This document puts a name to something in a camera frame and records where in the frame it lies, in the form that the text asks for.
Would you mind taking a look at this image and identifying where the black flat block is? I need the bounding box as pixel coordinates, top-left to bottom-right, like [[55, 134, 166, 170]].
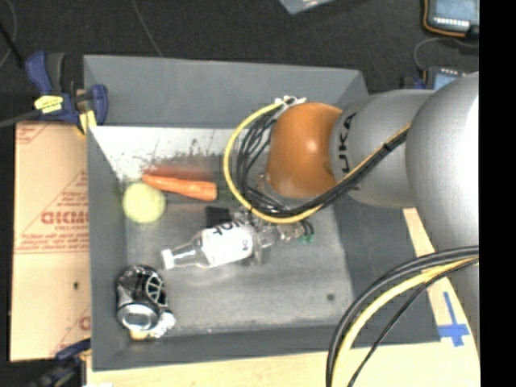
[[206, 205, 235, 230]]

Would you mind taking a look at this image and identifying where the grey metal bin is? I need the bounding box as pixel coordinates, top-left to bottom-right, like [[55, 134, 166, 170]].
[[82, 54, 441, 371]]

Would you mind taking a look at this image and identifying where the orange toy carrot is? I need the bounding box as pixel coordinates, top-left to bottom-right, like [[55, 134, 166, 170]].
[[140, 173, 219, 202]]

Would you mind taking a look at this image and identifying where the brown cardboard board, red print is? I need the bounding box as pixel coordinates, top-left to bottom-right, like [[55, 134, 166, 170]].
[[8, 120, 92, 363]]

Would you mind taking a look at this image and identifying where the yellow-green ball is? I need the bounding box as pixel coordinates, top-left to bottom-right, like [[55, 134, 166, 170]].
[[122, 181, 167, 225]]

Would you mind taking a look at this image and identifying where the crushed black and silver can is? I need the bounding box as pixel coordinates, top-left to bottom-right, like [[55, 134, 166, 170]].
[[115, 264, 177, 342]]

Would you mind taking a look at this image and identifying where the clear bottle with white label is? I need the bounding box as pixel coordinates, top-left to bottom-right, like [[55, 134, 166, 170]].
[[160, 218, 280, 272]]

